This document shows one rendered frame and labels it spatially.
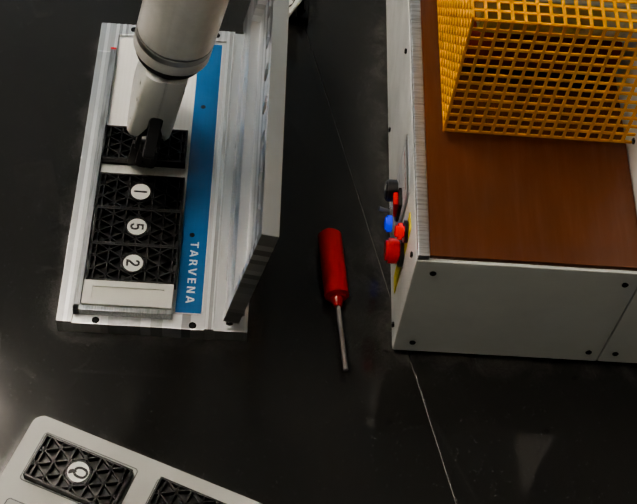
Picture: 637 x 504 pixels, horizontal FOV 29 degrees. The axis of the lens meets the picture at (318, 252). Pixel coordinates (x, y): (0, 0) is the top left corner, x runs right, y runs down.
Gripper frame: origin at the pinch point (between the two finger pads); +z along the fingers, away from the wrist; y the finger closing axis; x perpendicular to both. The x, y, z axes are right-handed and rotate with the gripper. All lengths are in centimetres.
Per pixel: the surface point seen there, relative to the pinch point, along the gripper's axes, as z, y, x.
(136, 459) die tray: 3.1, 39.2, 3.4
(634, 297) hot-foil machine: -20, 25, 49
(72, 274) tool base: 3.7, 18.2, -5.8
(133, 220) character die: 1.5, 11.1, -0.1
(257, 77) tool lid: -7.2, -6.1, 11.4
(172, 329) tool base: 1.8, 24.1, 5.6
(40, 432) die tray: 5.2, 36.8, -6.5
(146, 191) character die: 1.2, 7.0, 1.0
